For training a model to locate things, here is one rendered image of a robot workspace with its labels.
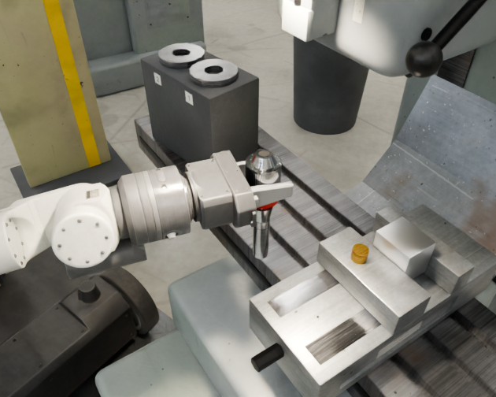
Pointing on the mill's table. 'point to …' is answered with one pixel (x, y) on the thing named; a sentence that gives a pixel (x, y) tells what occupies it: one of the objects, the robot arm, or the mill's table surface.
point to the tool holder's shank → (261, 233)
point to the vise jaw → (374, 280)
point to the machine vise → (275, 326)
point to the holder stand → (201, 103)
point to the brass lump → (360, 254)
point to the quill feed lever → (420, 63)
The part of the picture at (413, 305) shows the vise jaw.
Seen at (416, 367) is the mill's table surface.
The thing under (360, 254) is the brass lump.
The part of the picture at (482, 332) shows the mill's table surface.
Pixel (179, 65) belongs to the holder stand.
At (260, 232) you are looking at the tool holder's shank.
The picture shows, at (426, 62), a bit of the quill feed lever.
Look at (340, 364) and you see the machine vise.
